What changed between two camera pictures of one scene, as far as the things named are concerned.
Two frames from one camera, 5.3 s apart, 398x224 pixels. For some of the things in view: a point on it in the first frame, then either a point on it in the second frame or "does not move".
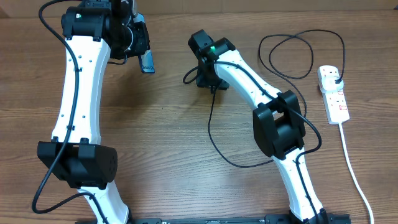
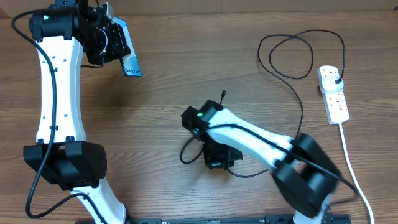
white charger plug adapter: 329,84 does not move
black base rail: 272,219 does not move
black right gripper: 204,82 -> 226,162
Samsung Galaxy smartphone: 146,60 -> 130,63
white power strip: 335,102 does not move
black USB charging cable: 216,145 -> 279,42
